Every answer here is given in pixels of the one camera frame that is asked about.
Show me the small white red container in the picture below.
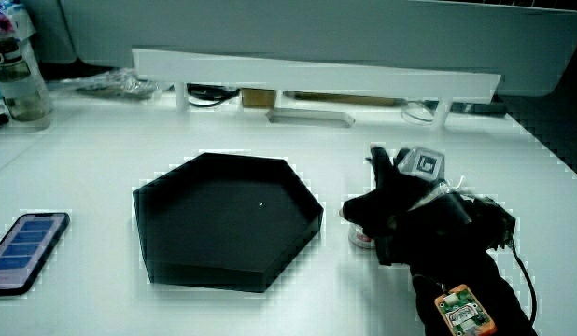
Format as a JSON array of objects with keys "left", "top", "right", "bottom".
[{"left": 347, "top": 222, "right": 377, "bottom": 250}]

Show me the orange circuit board module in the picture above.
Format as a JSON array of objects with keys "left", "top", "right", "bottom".
[{"left": 433, "top": 283, "right": 499, "bottom": 336}]

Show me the black smartphone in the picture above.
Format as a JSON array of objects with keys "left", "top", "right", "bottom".
[{"left": 0, "top": 212, "right": 71, "bottom": 298}]

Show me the white desk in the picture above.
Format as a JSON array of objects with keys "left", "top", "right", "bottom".
[{"left": 0, "top": 87, "right": 577, "bottom": 336}]

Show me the black sensor cable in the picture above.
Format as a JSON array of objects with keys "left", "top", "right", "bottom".
[{"left": 504, "top": 236, "right": 539, "bottom": 327}]

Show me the white desk shelf riser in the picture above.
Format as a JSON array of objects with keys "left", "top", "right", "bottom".
[{"left": 131, "top": 47, "right": 502, "bottom": 130}]

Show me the crumpled clear plastic bag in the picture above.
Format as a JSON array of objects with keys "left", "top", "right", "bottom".
[{"left": 49, "top": 67, "right": 160, "bottom": 101}]

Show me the brown cardboard box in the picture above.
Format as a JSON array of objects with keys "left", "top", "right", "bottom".
[{"left": 240, "top": 88, "right": 276, "bottom": 110}]

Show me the person's right hand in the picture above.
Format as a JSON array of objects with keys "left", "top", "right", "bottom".
[{"left": 339, "top": 144, "right": 518, "bottom": 268}]

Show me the black hexagonal tray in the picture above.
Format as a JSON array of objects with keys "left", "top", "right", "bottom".
[{"left": 132, "top": 152, "right": 325, "bottom": 294}]

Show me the coiled black cable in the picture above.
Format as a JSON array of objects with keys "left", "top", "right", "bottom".
[{"left": 186, "top": 82, "right": 241, "bottom": 108}]

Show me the flat black device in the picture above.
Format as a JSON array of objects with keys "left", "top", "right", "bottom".
[{"left": 449, "top": 101, "right": 508, "bottom": 118}]

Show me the clear acrylic block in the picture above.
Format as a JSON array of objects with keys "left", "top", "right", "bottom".
[{"left": 264, "top": 107, "right": 357, "bottom": 129}]

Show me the person's right forearm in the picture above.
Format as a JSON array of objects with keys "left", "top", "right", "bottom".
[{"left": 408, "top": 249, "right": 540, "bottom": 336}]

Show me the clear drink bottle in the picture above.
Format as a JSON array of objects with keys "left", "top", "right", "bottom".
[{"left": 0, "top": 0, "right": 52, "bottom": 131}]

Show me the grey desk partition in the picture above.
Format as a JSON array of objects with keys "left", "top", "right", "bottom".
[{"left": 21, "top": 0, "right": 577, "bottom": 98}]

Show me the clear looped cable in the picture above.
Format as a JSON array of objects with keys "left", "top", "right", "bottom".
[{"left": 400, "top": 98, "right": 437, "bottom": 124}]

